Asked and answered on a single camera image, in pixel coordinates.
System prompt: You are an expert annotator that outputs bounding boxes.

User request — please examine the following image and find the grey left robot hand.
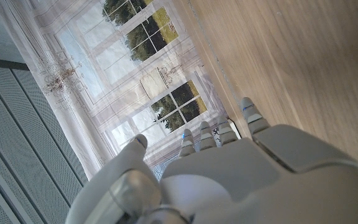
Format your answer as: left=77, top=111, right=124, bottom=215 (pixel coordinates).
left=65, top=96, right=358, bottom=224

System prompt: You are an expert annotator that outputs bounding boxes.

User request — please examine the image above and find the printed window backdrop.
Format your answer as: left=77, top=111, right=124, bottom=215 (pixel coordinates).
left=0, top=0, right=245, bottom=182

